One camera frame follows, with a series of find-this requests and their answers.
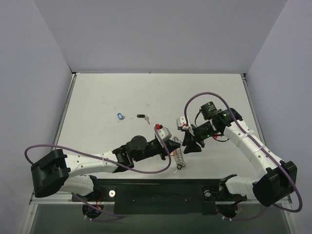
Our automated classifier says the blue tag key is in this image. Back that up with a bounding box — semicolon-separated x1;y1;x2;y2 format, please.
117;113;125;122

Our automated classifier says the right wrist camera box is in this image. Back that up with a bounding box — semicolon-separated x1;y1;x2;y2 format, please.
176;116;189;131

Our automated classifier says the purple cable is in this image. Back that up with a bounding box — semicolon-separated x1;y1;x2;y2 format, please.
184;91;304;221
24;125;173;222

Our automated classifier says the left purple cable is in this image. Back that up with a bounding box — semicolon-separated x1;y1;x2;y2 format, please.
24;125;173;222

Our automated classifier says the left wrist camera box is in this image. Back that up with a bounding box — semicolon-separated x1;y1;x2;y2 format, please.
155;124;172;142

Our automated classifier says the black tag key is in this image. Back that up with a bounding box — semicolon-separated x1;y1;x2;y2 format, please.
136;114;150;125

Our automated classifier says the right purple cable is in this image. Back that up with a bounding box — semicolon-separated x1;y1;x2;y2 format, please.
184;91;304;221

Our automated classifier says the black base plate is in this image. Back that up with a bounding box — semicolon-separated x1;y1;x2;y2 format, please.
72;177;247;217

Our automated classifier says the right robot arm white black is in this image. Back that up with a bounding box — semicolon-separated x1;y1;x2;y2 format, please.
176;102;297;207

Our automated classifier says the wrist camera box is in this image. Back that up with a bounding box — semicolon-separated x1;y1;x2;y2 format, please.
176;116;189;131
155;124;172;142

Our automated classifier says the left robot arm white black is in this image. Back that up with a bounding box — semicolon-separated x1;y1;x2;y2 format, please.
31;136;180;201

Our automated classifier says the metal keyring disc with rings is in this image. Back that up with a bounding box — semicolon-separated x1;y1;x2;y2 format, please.
170;136;186;169

